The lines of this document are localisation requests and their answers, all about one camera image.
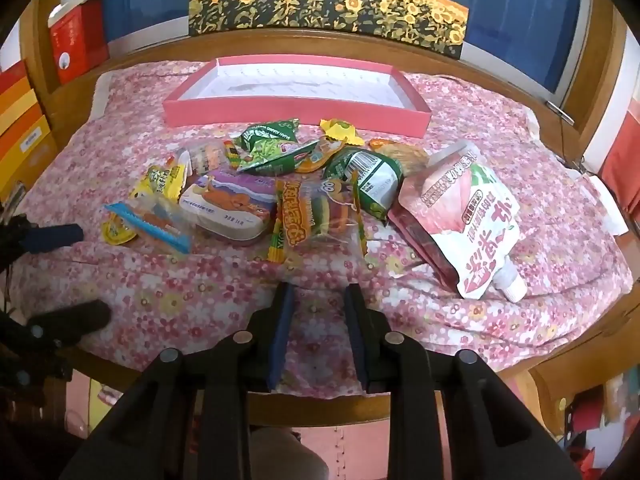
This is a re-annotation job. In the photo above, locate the orange brown snack packet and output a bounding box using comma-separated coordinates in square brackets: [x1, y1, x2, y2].
[370, 139, 431, 176]

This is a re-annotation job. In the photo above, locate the clear gummy candy packet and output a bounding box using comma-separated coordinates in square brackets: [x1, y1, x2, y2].
[267, 177, 368, 266]

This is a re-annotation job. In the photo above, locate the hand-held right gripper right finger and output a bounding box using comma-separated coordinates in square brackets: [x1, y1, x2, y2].
[344, 284, 586, 480]

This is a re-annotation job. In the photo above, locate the sunflower field painting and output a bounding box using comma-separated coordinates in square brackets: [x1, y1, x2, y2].
[189, 0, 471, 58]

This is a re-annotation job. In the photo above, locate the red box with white lid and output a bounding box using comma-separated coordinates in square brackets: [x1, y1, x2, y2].
[47, 0, 111, 85]

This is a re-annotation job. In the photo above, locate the pink floral blanket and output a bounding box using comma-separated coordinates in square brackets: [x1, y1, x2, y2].
[10, 57, 636, 401]

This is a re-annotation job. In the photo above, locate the clear blue-edged snack packet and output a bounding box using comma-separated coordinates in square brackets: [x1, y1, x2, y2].
[105, 197, 193, 256]

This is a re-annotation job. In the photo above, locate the pink white drink pouch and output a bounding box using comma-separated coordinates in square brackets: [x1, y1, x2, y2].
[387, 141, 528, 303]

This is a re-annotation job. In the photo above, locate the yellow snack packet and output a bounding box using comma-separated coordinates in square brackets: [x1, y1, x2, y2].
[320, 117, 363, 147]
[131, 152, 193, 206]
[101, 205, 141, 246]

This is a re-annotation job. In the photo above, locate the shallow pink box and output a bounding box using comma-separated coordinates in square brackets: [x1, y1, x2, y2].
[162, 57, 432, 137]

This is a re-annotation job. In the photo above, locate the purple candy tin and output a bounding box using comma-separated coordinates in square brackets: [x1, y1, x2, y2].
[179, 170, 278, 246]

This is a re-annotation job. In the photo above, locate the green white snack packet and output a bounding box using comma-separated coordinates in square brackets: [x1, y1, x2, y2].
[322, 147, 403, 226]

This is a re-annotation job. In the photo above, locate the orange yellow striped box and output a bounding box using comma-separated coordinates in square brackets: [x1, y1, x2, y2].
[0, 57, 58, 201]

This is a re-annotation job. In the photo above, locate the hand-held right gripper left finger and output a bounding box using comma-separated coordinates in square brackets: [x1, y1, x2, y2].
[60, 282, 296, 480]

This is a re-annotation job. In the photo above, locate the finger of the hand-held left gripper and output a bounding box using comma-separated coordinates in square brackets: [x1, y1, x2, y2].
[0, 215, 85, 257]
[0, 300, 112, 361]

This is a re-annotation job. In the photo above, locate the clear biscuit packet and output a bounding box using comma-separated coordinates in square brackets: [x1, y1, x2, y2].
[175, 140, 238, 176]

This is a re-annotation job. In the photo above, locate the person's leg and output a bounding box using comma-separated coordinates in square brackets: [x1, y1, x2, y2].
[250, 427, 331, 480]

